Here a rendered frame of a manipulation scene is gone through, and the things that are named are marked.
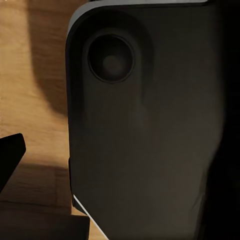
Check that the bed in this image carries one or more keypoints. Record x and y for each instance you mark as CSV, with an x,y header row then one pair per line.
x,y
32,225

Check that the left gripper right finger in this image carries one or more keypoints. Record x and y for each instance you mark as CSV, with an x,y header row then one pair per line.
x,y
232,149

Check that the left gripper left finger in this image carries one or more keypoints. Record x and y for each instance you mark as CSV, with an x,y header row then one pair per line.
x,y
12,149

